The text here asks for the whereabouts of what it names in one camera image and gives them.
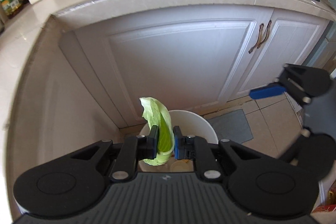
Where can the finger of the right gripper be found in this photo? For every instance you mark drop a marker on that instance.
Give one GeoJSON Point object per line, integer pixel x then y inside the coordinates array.
{"type": "Point", "coordinates": [271, 90]}

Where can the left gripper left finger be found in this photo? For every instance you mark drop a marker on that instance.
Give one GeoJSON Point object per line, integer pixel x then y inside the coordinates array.
{"type": "Point", "coordinates": [126, 155]}

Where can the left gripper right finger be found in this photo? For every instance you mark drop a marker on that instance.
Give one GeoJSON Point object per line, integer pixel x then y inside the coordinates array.
{"type": "Point", "coordinates": [200, 152]}

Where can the curled green cabbage leaf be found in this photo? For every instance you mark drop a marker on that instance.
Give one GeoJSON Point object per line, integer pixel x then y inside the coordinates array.
{"type": "Point", "coordinates": [156, 114]}

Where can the white trash bucket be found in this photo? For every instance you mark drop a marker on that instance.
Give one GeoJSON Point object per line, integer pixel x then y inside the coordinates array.
{"type": "Point", "coordinates": [190, 124]}

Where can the grey floor mat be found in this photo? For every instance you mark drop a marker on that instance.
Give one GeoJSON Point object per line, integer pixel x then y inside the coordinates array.
{"type": "Point", "coordinates": [232, 126]}

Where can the right cabinet door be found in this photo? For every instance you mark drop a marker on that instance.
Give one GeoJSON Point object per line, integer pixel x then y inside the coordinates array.
{"type": "Point", "coordinates": [292, 36]}

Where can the cabinet door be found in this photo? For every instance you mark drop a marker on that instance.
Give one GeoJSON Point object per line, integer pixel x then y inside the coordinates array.
{"type": "Point", "coordinates": [292, 36]}
{"type": "Point", "coordinates": [190, 57]}

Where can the left cabinet door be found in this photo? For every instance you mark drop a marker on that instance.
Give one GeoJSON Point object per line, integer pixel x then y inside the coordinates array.
{"type": "Point", "coordinates": [190, 57]}

